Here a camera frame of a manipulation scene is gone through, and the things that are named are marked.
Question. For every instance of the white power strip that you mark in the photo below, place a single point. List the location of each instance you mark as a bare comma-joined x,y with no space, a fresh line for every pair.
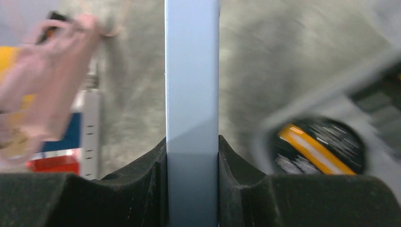
88,104

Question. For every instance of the grey tool case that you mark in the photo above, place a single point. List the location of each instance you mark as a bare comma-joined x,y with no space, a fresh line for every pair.
358,98

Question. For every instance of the red cube adapter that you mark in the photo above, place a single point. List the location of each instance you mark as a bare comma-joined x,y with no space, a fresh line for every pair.
66,163

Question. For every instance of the light blue power strip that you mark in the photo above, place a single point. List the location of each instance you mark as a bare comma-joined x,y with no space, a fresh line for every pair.
192,96

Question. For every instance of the blue cube adapter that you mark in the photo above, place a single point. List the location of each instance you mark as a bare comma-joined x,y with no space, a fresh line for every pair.
71,137

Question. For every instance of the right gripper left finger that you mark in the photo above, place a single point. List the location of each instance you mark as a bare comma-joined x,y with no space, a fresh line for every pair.
133,196

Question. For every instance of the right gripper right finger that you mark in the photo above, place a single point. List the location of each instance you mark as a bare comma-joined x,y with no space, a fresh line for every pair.
250,198

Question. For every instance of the yellow cube adapter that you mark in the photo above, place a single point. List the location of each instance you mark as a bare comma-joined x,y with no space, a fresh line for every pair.
17,79

